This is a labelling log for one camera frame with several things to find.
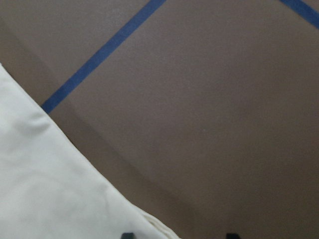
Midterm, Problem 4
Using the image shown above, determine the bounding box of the cream long-sleeve cat shirt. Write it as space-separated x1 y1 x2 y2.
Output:
0 68 177 239

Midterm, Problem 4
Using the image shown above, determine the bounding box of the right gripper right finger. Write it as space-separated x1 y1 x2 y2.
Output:
226 233 241 239

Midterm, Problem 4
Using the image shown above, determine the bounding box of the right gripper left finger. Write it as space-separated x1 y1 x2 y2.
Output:
121 233 134 239

